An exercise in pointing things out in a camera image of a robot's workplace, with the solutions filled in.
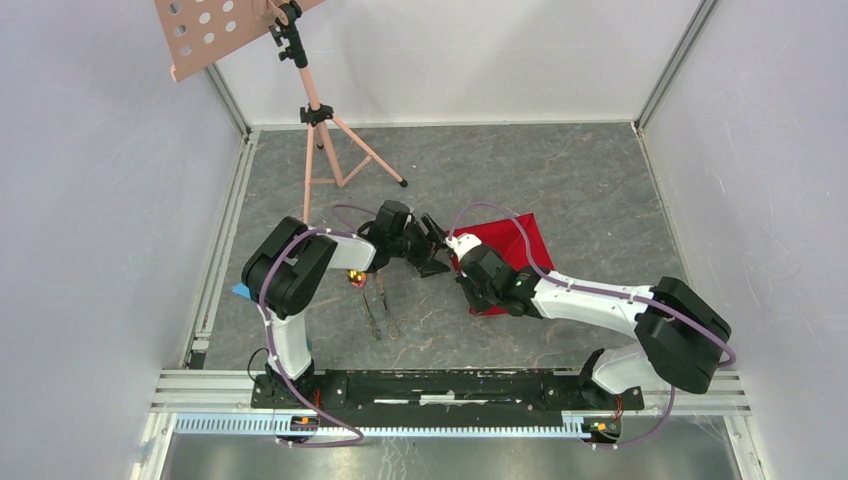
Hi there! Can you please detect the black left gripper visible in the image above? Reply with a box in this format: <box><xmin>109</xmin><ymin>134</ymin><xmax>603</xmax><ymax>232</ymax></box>
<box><xmin>389</xmin><ymin>214</ymin><xmax>450</xmax><ymax>279</ymax></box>

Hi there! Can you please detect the red cloth napkin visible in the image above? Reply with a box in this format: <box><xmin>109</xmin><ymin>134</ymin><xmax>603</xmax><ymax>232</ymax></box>
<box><xmin>452</xmin><ymin>213</ymin><xmax>555</xmax><ymax>318</ymax></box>

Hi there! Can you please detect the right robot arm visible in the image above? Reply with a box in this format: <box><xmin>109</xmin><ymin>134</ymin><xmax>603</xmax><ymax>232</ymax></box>
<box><xmin>447</xmin><ymin>235</ymin><xmax>734</xmax><ymax>408</ymax></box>

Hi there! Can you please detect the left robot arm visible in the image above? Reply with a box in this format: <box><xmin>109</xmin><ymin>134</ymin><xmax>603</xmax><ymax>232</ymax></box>
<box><xmin>235</xmin><ymin>200</ymin><xmax>449</xmax><ymax>408</ymax></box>

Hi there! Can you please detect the iridescent spoon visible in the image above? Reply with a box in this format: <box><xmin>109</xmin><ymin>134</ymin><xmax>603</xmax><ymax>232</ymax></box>
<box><xmin>347</xmin><ymin>270</ymin><xmax>367</xmax><ymax>289</ymax></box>

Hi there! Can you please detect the blue and cream block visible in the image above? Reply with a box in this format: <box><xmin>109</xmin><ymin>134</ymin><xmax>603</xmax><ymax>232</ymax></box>
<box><xmin>231</xmin><ymin>283</ymin><xmax>252</xmax><ymax>300</ymax></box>

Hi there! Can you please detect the pink music stand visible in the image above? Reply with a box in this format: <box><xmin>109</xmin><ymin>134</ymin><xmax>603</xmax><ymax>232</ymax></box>
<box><xmin>153</xmin><ymin>0</ymin><xmax>409</xmax><ymax>227</ymax></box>

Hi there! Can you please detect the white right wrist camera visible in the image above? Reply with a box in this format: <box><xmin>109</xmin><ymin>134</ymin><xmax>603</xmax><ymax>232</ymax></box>
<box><xmin>445</xmin><ymin>233</ymin><xmax>483</xmax><ymax>262</ymax></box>

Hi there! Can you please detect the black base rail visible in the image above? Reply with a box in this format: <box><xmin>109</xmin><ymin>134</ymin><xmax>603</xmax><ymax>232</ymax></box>
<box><xmin>251</xmin><ymin>369</ymin><xmax>645</xmax><ymax>428</ymax></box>

